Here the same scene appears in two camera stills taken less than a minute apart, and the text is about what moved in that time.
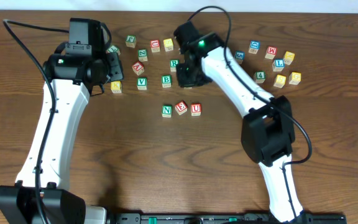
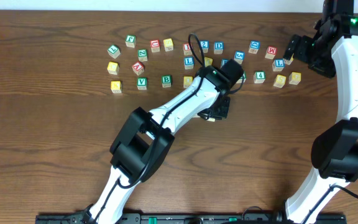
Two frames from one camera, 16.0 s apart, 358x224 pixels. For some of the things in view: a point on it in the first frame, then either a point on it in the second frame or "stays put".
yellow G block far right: (294, 78) stays put
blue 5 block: (239, 56) stays put
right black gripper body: (184, 74) → (293, 47)
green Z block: (142, 55) stays put
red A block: (138, 68) stays put
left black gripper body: (115, 66) → (217, 110)
